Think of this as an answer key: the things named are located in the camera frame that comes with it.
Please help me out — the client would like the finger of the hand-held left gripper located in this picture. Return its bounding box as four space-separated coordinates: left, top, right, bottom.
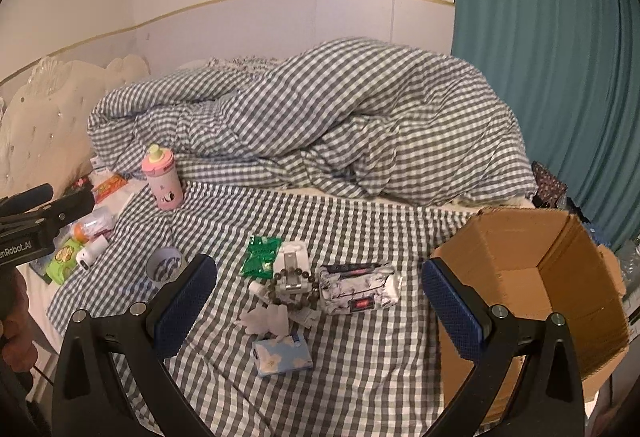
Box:
20 188 96 239
0 184 55 218

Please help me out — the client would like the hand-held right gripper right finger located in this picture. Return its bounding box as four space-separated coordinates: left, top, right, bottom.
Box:
421 258 586 437

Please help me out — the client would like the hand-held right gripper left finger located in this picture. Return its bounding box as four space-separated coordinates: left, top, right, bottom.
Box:
51 253 218 437

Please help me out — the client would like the white tissue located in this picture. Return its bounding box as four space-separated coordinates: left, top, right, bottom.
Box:
236 304 291 338

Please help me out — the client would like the cardboard box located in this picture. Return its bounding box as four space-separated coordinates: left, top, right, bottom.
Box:
430 206 631 423

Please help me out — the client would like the silver foil packet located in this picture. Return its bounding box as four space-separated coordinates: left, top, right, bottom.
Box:
318 263 403 315

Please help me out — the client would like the blue tissue packet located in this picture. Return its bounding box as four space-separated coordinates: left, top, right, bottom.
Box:
251 334 314 377

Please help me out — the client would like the white plastic tray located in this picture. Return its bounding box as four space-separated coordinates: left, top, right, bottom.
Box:
272 241 321 305

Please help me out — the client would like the green bead bracelet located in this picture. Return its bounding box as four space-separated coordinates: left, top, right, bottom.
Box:
260 267 321 313

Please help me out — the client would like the person's left hand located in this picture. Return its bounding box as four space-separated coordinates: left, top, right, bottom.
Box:
0 267 38 370

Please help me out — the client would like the red and yellow snack packet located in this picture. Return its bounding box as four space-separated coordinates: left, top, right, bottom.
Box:
92 173 128 204

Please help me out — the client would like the light green snack packet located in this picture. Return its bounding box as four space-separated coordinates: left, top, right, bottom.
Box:
45 237 86 285

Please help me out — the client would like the small white cylinder device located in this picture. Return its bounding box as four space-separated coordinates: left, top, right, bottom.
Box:
75 234 110 270

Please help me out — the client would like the cream tufted headboard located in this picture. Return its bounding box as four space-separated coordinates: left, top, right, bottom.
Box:
0 56 151 199

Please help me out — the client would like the pink sippy bottle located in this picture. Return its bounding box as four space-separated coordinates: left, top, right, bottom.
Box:
141 143 184 211

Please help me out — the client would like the grey checked bed sheet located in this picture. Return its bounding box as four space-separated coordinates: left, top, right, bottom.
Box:
47 180 481 437

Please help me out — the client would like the dark patterned cloth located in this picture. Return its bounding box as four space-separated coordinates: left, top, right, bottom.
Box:
531 161 568 208

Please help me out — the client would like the grey checked duvet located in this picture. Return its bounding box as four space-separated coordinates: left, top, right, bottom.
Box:
87 37 538 209

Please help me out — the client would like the teal curtain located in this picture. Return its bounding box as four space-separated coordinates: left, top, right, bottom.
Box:
450 0 640 258

